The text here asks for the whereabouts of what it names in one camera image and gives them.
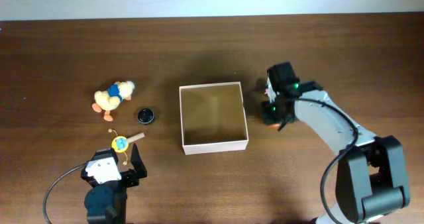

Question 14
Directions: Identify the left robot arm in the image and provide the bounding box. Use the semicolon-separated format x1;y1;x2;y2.
80;144;147;224

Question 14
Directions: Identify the yellow rattle drum wooden handle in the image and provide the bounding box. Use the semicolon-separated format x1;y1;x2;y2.
108;129;145;166

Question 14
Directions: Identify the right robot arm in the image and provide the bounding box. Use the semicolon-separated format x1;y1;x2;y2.
261;62;411;223

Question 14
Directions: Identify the open cardboard box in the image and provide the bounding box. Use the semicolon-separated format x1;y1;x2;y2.
179;82;249;155

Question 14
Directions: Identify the yellow plush duck blue vest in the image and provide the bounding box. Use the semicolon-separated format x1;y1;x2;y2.
91;81;135;122

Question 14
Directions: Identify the black round cap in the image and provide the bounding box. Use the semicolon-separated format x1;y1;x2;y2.
137;107;155;125

